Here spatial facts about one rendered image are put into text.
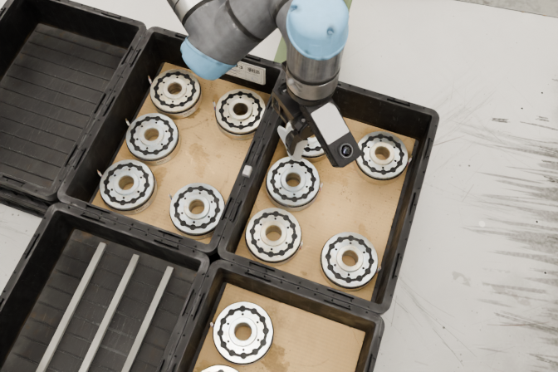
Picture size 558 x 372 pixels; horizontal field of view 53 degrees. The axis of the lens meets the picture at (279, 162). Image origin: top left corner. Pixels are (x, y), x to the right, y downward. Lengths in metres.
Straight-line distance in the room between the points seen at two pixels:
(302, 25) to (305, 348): 0.57
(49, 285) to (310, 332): 0.48
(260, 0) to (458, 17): 0.86
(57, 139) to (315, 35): 0.69
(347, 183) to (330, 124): 0.30
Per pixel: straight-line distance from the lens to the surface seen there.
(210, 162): 1.13
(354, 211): 1.10
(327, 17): 0.70
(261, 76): 1.15
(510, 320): 1.26
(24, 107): 1.29
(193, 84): 1.19
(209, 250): 0.96
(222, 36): 0.80
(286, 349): 1.03
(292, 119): 0.87
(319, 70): 0.74
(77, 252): 1.12
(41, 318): 1.11
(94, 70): 1.29
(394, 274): 0.98
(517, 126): 1.43
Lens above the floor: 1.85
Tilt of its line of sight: 66 degrees down
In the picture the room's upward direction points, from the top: 2 degrees clockwise
